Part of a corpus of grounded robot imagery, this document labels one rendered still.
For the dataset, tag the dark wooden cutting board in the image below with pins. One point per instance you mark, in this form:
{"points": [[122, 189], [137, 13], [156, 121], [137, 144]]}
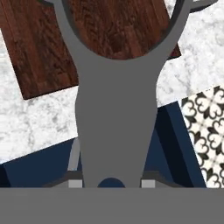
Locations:
{"points": [[35, 52]]}

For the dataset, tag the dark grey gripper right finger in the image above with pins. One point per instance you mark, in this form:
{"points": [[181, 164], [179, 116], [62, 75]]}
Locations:
{"points": [[149, 178]]}

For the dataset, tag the grey Y-shaped peeler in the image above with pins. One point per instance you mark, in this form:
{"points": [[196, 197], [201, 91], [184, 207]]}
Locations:
{"points": [[116, 116]]}

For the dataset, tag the navy blue cupboard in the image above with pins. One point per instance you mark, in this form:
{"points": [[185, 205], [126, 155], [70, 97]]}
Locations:
{"points": [[38, 169]]}

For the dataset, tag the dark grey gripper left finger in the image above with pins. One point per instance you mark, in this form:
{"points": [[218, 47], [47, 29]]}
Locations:
{"points": [[74, 178]]}

